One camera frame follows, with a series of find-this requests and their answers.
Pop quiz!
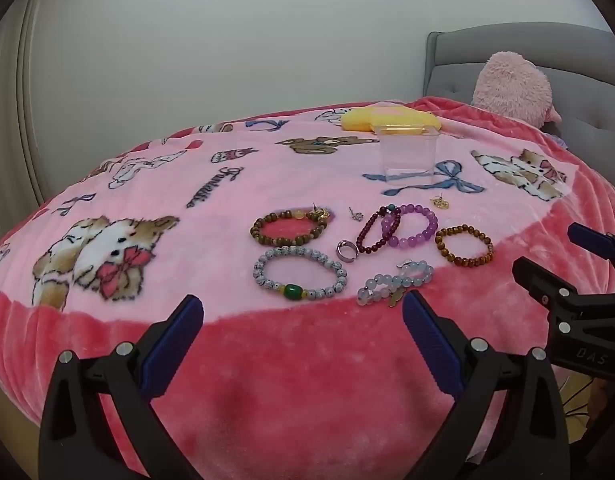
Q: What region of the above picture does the pink plush toy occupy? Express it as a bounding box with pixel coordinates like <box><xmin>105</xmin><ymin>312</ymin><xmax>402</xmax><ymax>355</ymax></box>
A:
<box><xmin>471</xmin><ymin>51</ymin><xmax>563</xmax><ymax>128</ymax></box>

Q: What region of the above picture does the brown wooden bead bracelet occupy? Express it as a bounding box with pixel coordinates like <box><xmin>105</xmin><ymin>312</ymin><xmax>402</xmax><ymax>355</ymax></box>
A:
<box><xmin>251</xmin><ymin>209</ymin><xmax>328</xmax><ymax>247</ymax></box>

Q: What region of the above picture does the pale blue bead bracelet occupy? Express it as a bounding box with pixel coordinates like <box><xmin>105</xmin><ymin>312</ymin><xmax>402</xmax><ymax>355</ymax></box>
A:
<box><xmin>357</xmin><ymin>259</ymin><xmax>435</xmax><ymax>307</ymax></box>

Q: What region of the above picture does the dark red bead bracelet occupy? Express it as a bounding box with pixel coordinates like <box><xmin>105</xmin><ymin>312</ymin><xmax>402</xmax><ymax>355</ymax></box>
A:
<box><xmin>356</xmin><ymin>203</ymin><xmax>402</xmax><ymax>256</ymax></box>

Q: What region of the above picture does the yellow plush cushion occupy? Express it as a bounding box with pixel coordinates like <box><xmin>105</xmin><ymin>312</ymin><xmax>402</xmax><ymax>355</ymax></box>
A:
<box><xmin>341</xmin><ymin>106</ymin><xmax>443</xmax><ymax>137</ymax></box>

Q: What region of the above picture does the amber brown bead bracelet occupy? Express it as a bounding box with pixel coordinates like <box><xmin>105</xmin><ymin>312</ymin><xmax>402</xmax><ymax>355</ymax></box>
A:
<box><xmin>435</xmin><ymin>225</ymin><xmax>495</xmax><ymax>267</ymax></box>

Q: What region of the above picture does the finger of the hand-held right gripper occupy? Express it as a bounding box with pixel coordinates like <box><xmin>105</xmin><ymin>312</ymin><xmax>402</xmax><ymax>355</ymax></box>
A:
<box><xmin>511</xmin><ymin>256</ymin><xmax>581</xmax><ymax>341</ymax></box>
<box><xmin>567</xmin><ymin>222</ymin><xmax>615</xmax><ymax>281</ymax></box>

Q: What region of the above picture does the purple bead bracelet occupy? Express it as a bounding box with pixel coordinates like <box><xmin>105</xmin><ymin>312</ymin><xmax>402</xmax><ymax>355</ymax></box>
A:
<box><xmin>381</xmin><ymin>203</ymin><xmax>439</xmax><ymax>247</ymax></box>

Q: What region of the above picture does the yellow cloth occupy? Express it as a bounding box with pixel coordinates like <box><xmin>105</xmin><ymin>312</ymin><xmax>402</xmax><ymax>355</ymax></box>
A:
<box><xmin>557</xmin><ymin>370</ymin><xmax>608</xmax><ymax>418</ymax></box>

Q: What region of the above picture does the grey upholstered headboard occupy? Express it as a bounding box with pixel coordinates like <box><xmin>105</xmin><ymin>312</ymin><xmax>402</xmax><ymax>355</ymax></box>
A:
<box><xmin>423</xmin><ymin>22</ymin><xmax>615</xmax><ymax>191</ymax></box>

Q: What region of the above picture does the pink printed blanket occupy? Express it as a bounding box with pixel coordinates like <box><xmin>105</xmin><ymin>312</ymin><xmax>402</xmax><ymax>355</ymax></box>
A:
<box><xmin>0</xmin><ymin>100</ymin><xmax>615</xmax><ymax>473</ymax></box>

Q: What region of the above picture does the beige curtain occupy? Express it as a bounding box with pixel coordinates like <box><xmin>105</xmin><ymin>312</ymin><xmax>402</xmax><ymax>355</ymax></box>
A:
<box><xmin>0</xmin><ymin>0</ymin><xmax>48</xmax><ymax>201</ymax></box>

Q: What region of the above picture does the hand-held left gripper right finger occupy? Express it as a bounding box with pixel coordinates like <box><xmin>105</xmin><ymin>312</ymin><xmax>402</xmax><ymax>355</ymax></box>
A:
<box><xmin>401</xmin><ymin>290</ymin><xmax>571</xmax><ymax>480</ymax></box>

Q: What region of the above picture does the clear plastic box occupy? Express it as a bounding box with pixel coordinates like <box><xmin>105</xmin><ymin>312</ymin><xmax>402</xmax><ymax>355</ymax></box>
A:
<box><xmin>375</xmin><ymin>124</ymin><xmax>438</xmax><ymax>184</ymax></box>

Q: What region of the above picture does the grey bracelet with green bead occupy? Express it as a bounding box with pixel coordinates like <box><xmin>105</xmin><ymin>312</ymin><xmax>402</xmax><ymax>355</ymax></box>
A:
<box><xmin>254</xmin><ymin>246</ymin><xmax>348</xmax><ymax>303</ymax></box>

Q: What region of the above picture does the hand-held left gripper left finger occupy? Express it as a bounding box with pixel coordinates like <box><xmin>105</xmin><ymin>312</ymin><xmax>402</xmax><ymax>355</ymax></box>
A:
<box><xmin>38</xmin><ymin>294</ymin><xmax>206</xmax><ymax>480</ymax></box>

